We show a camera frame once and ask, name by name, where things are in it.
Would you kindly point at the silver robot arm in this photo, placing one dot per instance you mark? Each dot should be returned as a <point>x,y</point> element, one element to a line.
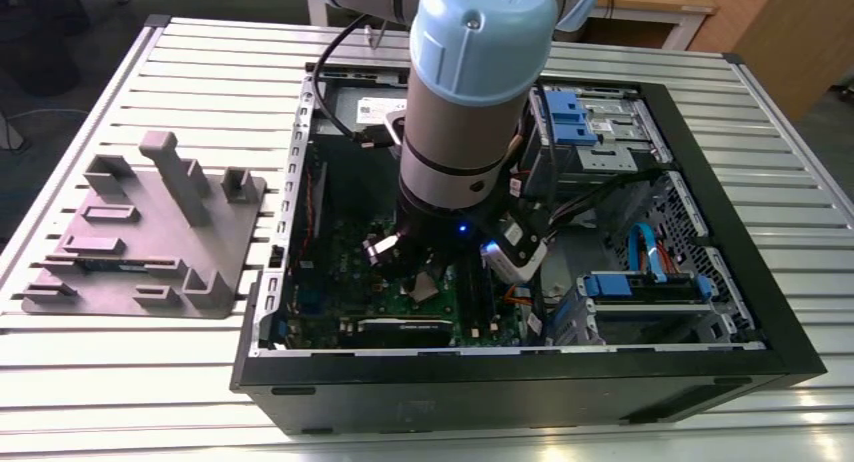
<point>461,147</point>

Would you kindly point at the black RAM slot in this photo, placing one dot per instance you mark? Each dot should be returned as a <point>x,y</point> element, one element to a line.
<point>466,307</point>
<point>473,307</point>
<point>482,307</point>

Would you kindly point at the grey power supply unit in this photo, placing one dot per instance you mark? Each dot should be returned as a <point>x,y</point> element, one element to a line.
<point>354,182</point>

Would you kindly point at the black graphics card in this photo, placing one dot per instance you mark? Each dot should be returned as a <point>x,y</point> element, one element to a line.
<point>401,327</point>

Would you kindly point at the green motherboard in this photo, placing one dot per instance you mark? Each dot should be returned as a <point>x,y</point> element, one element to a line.
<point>334,302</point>

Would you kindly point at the blue board connector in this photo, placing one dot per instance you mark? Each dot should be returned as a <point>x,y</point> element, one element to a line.
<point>310,302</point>

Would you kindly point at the blue drive rails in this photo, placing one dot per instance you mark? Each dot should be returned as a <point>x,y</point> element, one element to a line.
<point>560,324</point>

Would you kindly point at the white power supply label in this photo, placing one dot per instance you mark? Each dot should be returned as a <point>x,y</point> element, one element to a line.
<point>374,109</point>

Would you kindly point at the hard disk in blue carrier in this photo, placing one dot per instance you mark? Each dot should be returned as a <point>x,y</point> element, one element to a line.
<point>617,286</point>

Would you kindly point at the metal drive cage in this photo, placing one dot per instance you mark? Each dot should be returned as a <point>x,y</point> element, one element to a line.
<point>615,162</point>

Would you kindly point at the black PC case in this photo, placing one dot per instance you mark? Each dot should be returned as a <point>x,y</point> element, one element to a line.
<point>468,397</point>

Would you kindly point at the metal disk bay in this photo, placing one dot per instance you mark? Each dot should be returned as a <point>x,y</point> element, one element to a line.
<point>651,309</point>

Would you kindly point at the grey parts rack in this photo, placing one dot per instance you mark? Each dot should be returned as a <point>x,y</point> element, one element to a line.
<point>154,262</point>

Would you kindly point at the wooden desk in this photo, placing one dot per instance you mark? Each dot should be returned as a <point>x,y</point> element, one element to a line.
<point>661,4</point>

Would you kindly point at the brown wooden cabinet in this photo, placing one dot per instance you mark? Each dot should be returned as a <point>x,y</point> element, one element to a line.
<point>788,42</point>

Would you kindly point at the black chair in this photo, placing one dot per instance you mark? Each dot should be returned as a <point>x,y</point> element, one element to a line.
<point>41,42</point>

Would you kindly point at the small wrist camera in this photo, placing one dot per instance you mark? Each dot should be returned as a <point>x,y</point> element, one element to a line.
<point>382,247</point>

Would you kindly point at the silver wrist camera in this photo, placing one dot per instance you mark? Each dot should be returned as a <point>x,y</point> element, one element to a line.
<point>517,262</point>

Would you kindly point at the blue drive bracket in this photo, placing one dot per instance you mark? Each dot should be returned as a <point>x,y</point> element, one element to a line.
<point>564,107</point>
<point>577,132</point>

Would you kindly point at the white table frame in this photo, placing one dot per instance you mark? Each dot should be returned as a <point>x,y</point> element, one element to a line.
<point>318,9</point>

